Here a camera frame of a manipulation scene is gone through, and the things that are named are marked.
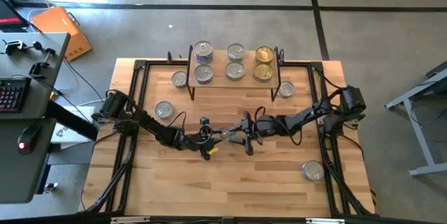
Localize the gold lid seafood can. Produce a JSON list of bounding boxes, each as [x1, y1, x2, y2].
[[254, 45, 275, 66], [253, 64, 274, 84]]

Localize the green label seafood can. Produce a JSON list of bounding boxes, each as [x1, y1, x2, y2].
[[170, 70, 189, 89], [277, 80, 296, 99]]

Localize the white box with logo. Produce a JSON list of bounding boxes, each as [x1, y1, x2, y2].
[[50, 105, 96, 144]]

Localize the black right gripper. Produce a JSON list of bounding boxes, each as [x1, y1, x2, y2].
[[229, 111, 280, 157]]

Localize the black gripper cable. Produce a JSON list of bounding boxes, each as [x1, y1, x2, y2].
[[173, 111, 189, 133], [277, 122, 304, 147]]

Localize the black keyboard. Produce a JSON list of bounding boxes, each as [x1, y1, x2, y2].
[[0, 76, 32, 114]]

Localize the wooden shelf black metal legs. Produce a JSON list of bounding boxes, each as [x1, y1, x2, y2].
[[184, 45, 286, 103]]

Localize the black computer mouse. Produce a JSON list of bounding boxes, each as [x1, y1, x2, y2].
[[17, 123, 42, 156]]

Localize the black metal clamp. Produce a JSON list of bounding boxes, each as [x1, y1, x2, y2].
[[1, 39, 43, 56], [28, 47, 57, 79]]

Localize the small black metal fitting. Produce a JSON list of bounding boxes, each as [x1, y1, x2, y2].
[[44, 181, 59, 195]]

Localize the black diagonal bar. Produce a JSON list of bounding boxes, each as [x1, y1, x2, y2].
[[44, 100, 99, 142]]

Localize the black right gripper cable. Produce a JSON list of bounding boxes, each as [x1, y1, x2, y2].
[[277, 122, 304, 147]]

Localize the dark grey desk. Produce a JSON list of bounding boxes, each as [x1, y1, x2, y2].
[[0, 117, 57, 204]]

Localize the grey metal table frame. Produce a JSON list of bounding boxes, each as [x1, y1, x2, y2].
[[385, 59, 447, 177]]

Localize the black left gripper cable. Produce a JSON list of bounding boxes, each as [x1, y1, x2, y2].
[[173, 111, 189, 133]]

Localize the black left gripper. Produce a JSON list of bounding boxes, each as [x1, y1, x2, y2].
[[181, 117, 227, 160]]

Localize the black aluminium rig frame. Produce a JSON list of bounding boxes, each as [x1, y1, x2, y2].
[[78, 58, 376, 218]]

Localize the silver metal bracket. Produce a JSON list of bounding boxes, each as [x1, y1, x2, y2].
[[110, 216, 151, 224], [305, 217, 346, 224]]

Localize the orange plastic case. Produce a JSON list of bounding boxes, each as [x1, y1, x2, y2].
[[31, 6, 94, 62]]

